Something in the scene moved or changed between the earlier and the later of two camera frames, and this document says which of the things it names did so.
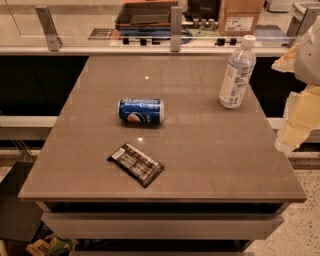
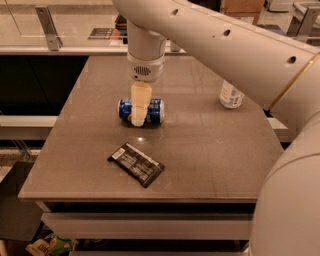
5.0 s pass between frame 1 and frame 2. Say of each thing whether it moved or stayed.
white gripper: moved
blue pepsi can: stayed
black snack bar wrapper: stayed
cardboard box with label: stayed
